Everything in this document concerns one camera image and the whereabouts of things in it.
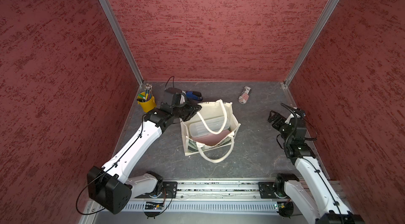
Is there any pink pencil case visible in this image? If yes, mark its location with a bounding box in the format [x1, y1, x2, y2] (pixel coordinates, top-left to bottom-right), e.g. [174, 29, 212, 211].
[193, 130, 230, 146]

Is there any corner aluminium post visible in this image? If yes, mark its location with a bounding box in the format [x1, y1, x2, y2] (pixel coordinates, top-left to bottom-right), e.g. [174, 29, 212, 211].
[99, 0, 144, 86]
[283, 0, 340, 89]

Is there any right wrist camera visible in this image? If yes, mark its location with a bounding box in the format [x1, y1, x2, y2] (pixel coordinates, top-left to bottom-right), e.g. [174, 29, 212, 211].
[285, 106, 306, 123]

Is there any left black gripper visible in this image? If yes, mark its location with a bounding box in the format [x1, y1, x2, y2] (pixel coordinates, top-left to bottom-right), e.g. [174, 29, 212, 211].
[172, 97, 202, 121]

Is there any yellow pen cup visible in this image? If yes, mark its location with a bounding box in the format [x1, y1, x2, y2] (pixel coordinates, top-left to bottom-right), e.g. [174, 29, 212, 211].
[137, 84, 157, 113]

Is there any right corner aluminium post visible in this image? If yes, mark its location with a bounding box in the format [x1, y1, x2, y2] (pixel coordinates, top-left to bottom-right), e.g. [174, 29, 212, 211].
[283, 0, 340, 89]

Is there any clear ribbed pencil case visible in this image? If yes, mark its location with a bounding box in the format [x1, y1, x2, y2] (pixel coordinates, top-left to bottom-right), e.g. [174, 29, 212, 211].
[189, 116, 230, 138]

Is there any floral canvas tote bag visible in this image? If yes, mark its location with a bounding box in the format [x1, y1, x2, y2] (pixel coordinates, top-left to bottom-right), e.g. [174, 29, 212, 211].
[180, 99, 240, 163]

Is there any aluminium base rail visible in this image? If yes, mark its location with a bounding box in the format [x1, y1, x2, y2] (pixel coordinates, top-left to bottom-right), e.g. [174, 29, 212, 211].
[78, 178, 352, 224]

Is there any blue black stapler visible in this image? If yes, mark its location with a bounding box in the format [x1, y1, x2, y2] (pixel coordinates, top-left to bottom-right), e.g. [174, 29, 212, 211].
[185, 91, 203, 101]

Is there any left corner aluminium post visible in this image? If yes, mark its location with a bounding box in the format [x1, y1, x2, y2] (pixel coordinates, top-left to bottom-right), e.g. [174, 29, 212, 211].
[99, 0, 144, 86]

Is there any flag pattern can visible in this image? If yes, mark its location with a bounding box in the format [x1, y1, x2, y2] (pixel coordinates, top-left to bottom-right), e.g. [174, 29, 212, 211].
[238, 86, 252, 104]

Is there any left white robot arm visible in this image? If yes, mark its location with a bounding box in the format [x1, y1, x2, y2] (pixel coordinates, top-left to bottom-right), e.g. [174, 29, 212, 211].
[85, 101, 202, 214]

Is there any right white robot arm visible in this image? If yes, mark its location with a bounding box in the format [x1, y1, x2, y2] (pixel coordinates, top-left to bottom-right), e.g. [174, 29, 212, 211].
[268, 104, 364, 224]

